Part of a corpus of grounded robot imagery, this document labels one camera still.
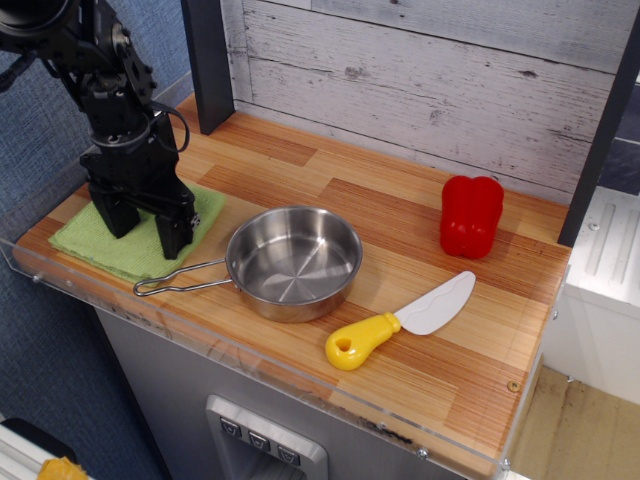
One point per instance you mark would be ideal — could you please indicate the yellow black object at corner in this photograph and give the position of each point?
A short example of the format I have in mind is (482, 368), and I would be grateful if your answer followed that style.
(28, 452)

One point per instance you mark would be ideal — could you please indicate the silver dispenser button panel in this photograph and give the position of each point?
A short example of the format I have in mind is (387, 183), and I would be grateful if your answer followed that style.
(253, 447)

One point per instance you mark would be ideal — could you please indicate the red toy bell pepper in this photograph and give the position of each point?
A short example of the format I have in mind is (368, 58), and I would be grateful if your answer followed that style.
(471, 211)

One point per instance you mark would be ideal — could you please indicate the grey toy fridge cabinet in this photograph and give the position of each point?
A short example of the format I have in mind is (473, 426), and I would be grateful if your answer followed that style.
(171, 384)

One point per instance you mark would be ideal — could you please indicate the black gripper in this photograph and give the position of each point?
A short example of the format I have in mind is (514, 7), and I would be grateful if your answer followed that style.
(124, 179)

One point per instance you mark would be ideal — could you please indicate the dark left shelf post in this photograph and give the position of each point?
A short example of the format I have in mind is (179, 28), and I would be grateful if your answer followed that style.
(208, 53)

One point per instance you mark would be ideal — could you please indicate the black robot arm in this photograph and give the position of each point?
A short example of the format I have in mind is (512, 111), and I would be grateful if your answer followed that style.
(84, 44)

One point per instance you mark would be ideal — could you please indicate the small steel pan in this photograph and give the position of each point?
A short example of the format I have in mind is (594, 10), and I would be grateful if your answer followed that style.
(290, 264)

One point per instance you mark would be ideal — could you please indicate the clear acrylic table guard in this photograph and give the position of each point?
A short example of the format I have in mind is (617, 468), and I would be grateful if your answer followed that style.
(455, 393)

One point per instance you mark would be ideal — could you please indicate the dark shelf post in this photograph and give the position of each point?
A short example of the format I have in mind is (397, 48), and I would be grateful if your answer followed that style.
(208, 53)
(620, 93)

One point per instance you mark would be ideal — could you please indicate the green cloth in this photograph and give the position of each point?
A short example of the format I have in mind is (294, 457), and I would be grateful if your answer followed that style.
(139, 254)

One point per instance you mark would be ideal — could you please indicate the white side cabinet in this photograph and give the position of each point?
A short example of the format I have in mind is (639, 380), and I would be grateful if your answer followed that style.
(593, 332)

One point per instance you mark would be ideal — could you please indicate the dark right shelf post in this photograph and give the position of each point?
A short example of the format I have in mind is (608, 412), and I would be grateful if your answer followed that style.
(620, 93)

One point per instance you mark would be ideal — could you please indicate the yellow handled toy knife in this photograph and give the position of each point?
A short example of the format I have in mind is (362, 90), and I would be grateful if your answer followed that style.
(349, 347)

